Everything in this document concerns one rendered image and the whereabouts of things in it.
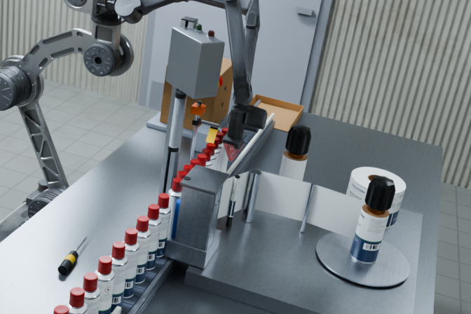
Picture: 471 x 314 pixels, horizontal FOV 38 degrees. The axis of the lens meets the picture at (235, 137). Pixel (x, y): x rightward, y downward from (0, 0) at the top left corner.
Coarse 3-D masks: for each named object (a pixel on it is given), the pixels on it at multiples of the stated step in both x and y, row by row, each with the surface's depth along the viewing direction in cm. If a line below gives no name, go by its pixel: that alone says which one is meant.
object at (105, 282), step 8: (104, 256) 170; (104, 264) 168; (96, 272) 170; (104, 272) 169; (112, 272) 171; (104, 280) 169; (112, 280) 170; (104, 288) 170; (112, 288) 172; (104, 296) 171; (104, 304) 172; (104, 312) 173
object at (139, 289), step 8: (272, 120) 327; (248, 136) 305; (240, 152) 288; (248, 152) 289; (160, 264) 206; (152, 272) 202; (152, 280) 201; (136, 288) 194; (144, 288) 194; (136, 296) 190; (128, 304) 187; (128, 312) 186
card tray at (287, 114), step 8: (256, 96) 360; (264, 96) 359; (264, 104) 358; (272, 104) 359; (280, 104) 358; (288, 104) 356; (296, 104) 355; (272, 112) 349; (280, 112) 351; (288, 112) 353; (296, 112) 355; (280, 120) 341; (288, 120) 343; (296, 120) 342; (280, 128) 331; (288, 128) 333
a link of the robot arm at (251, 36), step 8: (248, 16) 282; (256, 16) 282; (248, 24) 281; (248, 32) 282; (256, 32) 282; (248, 40) 281; (256, 40) 282; (248, 48) 279; (248, 56) 278; (248, 64) 276
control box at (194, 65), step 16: (176, 32) 224; (192, 32) 223; (176, 48) 225; (192, 48) 218; (208, 48) 217; (176, 64) 226; (192, 64) 219; (208, 64) 219; (176, 80) 228; (192, 80) 220; (208, 80) 222; (192, 96) 222; (208, 96) 225
